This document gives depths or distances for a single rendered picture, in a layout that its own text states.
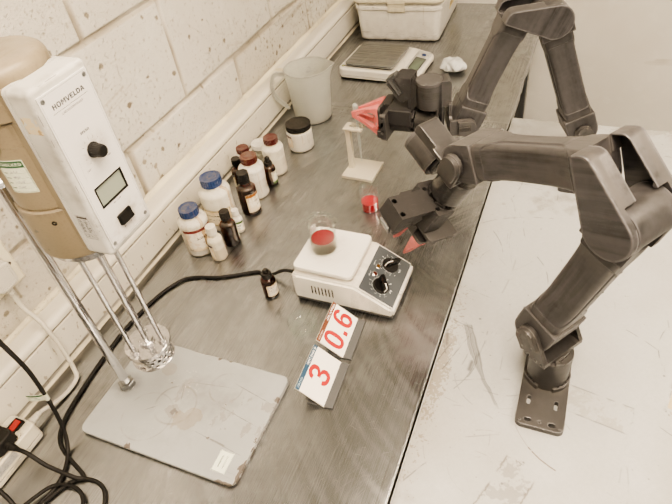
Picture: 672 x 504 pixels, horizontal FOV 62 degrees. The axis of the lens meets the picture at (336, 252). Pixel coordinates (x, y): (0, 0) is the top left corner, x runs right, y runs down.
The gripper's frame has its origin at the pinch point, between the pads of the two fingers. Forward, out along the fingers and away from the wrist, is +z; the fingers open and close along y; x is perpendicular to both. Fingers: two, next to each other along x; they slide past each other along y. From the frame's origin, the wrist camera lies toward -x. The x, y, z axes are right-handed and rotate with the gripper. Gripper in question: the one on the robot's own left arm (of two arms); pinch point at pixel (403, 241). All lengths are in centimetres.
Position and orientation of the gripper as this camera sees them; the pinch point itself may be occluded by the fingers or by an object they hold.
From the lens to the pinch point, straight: 101.7
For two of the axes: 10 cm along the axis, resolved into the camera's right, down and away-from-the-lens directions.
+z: -3.7, 5.2, 7.7
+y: 4.8, 8.2, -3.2
